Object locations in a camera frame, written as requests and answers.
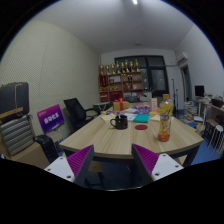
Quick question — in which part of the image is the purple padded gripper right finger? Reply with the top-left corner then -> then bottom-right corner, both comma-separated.
131,144 -> 183,185

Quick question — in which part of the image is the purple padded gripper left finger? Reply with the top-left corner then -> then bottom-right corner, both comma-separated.
45,145 -> 94,186

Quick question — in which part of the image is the black computer tower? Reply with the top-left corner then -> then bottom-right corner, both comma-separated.
34,135 -> 59,163

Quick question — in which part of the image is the red round coaster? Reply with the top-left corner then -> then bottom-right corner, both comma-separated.
135,124 -> 148,130

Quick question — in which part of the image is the teal notebook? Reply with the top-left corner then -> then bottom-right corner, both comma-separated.
134,114 -> 149,123

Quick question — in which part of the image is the black office chair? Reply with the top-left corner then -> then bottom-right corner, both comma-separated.
64,98 -> 100,131

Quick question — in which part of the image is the black mug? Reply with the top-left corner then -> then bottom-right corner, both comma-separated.
110,115 -> 128,130

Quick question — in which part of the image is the purple sign board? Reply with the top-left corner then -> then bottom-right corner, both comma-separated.
37,104 -> 64,133

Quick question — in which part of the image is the orange juice plastic bottle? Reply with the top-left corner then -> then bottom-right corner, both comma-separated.
158,94 -> 173,142

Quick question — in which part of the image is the small orange box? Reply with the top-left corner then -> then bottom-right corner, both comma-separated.
150,98 -> 158,110

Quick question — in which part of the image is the grey slatted crate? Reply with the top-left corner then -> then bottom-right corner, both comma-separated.
0,115 -> 34,156

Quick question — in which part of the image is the white stool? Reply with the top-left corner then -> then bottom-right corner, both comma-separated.
208,125 -> 224,151

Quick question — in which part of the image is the yellow gift box red ribbon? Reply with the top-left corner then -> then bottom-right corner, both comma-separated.
113,98 -> 129,111

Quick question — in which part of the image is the wooden side desk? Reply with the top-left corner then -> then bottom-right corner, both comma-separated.
194,99 -> 224,135

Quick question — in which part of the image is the red wooden shelf cabinet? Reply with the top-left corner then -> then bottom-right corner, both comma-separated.
98,72 -> 143,102

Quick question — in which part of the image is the computer monitor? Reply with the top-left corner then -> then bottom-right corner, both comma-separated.
195,85 -> 205,97

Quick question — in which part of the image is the dark window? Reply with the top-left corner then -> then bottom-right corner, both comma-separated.
114,55 -> 169,97

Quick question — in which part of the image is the white air conditioner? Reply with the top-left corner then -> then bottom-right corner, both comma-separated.
176,52 -> 188,64

